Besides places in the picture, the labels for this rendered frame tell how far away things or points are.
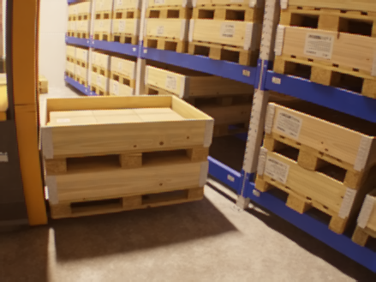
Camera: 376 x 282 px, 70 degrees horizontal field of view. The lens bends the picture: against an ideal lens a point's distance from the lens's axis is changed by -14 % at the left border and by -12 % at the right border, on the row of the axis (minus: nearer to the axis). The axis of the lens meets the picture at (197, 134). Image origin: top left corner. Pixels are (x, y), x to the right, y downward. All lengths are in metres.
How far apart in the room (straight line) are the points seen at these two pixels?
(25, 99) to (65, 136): 0.35
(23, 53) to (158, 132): 1.03
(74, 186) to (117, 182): 0.31
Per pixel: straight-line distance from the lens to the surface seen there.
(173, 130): 2.15
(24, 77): 1.95
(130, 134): 2.05
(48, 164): 2.06
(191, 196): 2.46
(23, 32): 1.93
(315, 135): 2.03
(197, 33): 2.87
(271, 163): 2.28
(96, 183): 2.15
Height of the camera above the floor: 1.38
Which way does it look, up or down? 18 degrees down
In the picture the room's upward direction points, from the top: 6 degrees clockwise
